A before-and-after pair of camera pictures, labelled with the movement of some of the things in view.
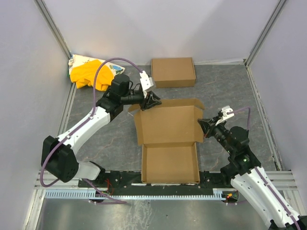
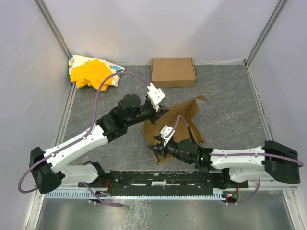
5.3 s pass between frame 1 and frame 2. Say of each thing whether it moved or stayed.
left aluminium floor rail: stayed
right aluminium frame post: stayed
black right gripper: moved
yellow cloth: stayed
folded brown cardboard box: stayed
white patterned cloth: stayed
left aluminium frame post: stayed
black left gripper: moved
